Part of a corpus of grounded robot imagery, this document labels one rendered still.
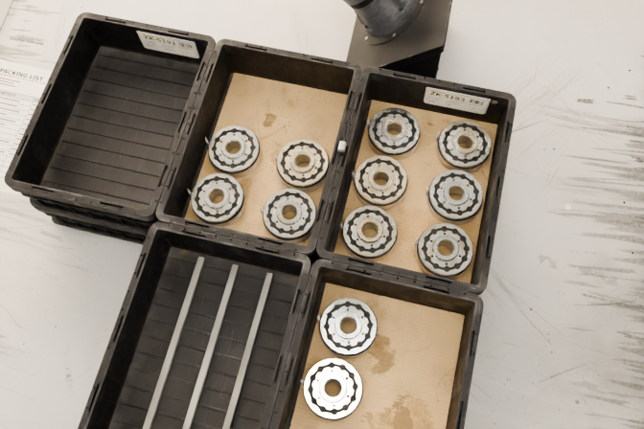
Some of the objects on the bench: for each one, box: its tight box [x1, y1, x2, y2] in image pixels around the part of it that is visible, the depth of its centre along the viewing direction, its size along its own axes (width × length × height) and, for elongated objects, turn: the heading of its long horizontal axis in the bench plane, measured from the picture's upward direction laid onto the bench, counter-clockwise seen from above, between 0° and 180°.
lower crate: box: [31, 204, 148, 244], centre depth 148 cm, size 40×30×12 cm
